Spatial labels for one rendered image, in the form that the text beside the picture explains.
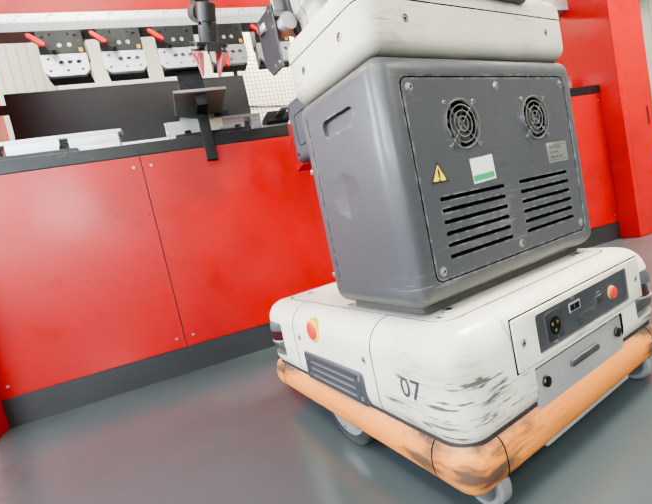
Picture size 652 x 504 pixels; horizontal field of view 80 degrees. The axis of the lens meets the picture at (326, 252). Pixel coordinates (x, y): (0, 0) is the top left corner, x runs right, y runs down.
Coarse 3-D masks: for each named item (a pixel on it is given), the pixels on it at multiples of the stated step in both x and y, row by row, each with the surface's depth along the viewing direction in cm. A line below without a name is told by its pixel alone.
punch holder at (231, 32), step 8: (224, 24) 162; (232, 24) 163; (240, 24) 164; (224, 32) 162; (232, 32) 163; (240, 32) 164; (224, 40) 162; (232, 40) 163; (232, 48) 163; (240, 48) 164; (232, 56) 163; (240, 56) 164; (216, 64) 162; (224, 64) 162; (232, 64) 164; (240, 64) 166; (216, 72) 168; (224, 72) 170
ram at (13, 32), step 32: (0, 0) 137; (32, 0) 140; (64, 0) 144; (96, 0) 147; (128, 0) 151; (160, 0) 154; (224, 0) 162; (256, 0) 166; (0, 32) 138; (32, 32) 141
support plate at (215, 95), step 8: (200, 88) 137; (208, 88) 138; (216, 88) 139; (224, 88) 139; (176, 96) 137; (184, 96) 138; (192, 96) 140; (208, 96) 143; (216, 96) 145; (176, 104) 144; (184, 104) 146; (192, 104) 148; (208, 104) 152; (216, 104) 154; (176, 112) 153; (184, 112) 155; (192, 112) 157; (208, 112) 161; (216, 112) 163
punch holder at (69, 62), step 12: (36, 36) 141; (48, 36) 142; (60, 36) 143; (72, 36) 144; (60, 48) 143; (72, 48) 145; (84, 48) 146; (48, 60) 142; (60, 60) 143; (72, 60) 144; (84, 60) 146; (48, 72) 142; (60, 72) 143; (72, 72) 144; (84, 72) 146; (60, 84) 150; (72, 84) 152
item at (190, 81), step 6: (180, 72) 160; (186, 72) 161; (192, 72) 161; (198, 72) 162; (180, 78) 160; (186, 78) 161; (192, 78) 161; (198, 78) 162; (180, 84) 160; (186, 84) 161; (192, 84) 161; (198, 84) 162
